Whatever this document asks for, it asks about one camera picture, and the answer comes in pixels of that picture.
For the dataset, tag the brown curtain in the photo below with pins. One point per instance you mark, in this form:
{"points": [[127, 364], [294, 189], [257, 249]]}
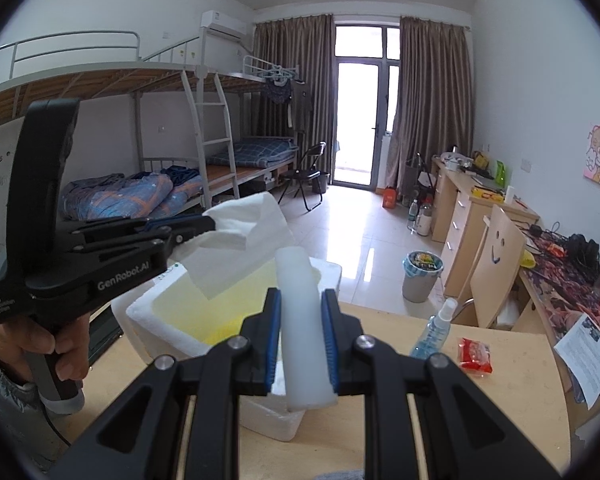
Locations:
{"points": [[290, 85], [430, 110]]}

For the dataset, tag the printed paper sheet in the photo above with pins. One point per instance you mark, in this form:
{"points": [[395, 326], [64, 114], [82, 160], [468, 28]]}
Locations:
{"points": [[587, 355]]}

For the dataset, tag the long wooden desk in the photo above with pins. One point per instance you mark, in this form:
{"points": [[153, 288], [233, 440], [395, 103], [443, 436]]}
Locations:
{"points": [[455, 220]]}

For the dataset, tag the yellow cloth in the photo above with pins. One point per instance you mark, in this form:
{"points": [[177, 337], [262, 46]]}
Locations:
{"points": [[528, 259]]}

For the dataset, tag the green packet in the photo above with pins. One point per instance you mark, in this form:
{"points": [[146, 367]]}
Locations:
{"points": [[501, 172]]}

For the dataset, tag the blue orange quilt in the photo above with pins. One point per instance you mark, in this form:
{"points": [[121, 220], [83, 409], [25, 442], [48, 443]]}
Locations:
{"points": [[130, 200]]}

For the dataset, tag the red snack packet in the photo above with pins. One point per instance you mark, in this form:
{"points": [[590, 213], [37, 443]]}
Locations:
{"points": [[475, 356]]}

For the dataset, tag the white foam roll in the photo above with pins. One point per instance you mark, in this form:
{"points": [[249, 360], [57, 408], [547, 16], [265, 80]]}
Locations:
{"points": [[302, 320]]}

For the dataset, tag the black folding chair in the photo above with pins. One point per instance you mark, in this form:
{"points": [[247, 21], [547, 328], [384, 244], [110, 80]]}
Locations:
{"points": [[305, 175]]}

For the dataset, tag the white tissue paper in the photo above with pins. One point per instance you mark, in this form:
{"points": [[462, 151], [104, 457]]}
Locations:
{"points": [[250, 215]]}

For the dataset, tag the white metal bunk bed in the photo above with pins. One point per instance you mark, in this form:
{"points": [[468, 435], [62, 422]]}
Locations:
{"points": [[250, 82], [105, 82]]}

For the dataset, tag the white paper roll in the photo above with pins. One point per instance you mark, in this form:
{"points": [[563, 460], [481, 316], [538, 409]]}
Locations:
{"points": [[509, 195]]}

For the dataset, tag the black headphones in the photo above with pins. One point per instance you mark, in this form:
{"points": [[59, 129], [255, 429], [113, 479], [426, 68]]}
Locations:
{"points": [[580, 250]]}

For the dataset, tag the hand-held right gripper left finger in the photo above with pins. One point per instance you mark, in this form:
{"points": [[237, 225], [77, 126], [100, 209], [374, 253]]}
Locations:
{"points": [[274, 345]]}

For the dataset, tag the dark hanging clothes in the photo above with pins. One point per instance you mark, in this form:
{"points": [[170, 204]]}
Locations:
{"points": [[280, 95]]}

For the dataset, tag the black bucket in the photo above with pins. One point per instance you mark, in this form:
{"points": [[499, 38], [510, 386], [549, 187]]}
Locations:
{"points": [[320, 183]]}

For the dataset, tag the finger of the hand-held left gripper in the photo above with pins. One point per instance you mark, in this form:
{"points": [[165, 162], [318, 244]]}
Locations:
{"points": [[180, 222], [185, 241]]}

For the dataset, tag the orange container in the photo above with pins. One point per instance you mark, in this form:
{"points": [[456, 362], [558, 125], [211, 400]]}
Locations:
{"points": [[390, 198]]}

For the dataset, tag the yellow flat box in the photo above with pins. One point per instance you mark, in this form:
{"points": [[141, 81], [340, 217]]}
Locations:
{"points": [[485, 192]]}

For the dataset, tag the small clear spray bottle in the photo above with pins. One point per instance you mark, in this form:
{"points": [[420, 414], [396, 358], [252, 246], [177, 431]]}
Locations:
{"points": [[432, 335]]}

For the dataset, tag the person's left hand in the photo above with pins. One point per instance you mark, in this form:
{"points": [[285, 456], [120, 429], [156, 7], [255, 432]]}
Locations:
{"points": [[72, 355]]}

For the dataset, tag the white bunk bed ladder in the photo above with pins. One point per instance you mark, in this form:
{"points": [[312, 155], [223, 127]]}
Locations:
{"points": [[212, 105]]}

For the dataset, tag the blue plaid bedding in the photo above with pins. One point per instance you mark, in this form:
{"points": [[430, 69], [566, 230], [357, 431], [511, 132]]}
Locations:
{"points": [[260, 152]]}

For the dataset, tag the glass balcony door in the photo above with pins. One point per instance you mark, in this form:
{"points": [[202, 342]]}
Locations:
{"points": [[360, 120]]}

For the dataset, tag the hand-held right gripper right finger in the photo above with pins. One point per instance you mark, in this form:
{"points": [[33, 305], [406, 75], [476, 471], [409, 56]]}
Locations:
{"points": [[330, 350]]}

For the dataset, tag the white air conditioner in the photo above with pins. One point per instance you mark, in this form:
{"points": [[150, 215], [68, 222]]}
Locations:
{"points": [[222, 25]]}

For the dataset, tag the grey trash bin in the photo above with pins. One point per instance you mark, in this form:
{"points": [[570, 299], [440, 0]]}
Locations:
{"points": [[420, 282]]}

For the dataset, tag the white foam box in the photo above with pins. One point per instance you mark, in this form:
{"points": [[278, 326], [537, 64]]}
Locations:
{"points": [[167, 332]]}

